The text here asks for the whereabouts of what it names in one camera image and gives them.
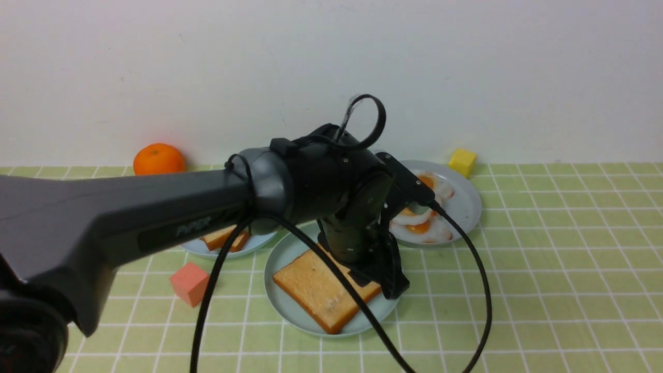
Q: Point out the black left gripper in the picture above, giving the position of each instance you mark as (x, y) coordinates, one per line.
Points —
(358, 241)

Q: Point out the toast slice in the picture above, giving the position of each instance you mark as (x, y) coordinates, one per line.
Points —
(240, 242)
(311, 283)
(215, 240)

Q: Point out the fried egg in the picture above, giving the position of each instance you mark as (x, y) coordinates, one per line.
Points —
(442, 189)
(433, 231)
(414, 215)

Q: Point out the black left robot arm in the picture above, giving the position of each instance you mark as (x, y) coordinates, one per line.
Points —
(63, 241)

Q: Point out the grey egg plate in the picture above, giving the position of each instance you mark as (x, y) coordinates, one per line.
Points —
(465, 207)

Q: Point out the teal centre plate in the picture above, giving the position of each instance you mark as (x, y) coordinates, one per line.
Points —
(285, 251)

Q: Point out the yellow cube block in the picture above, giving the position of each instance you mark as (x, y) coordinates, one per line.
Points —
(463, 161)

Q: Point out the light blue bread plate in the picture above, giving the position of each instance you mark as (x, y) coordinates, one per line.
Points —
(198, 247)

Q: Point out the salmon red cube block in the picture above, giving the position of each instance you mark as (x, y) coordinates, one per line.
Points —
(189, 283)

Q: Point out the orange mandarin fruit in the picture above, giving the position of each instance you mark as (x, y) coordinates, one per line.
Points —
(157, 159)

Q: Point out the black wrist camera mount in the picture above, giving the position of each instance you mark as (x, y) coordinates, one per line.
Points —
(407, 189)

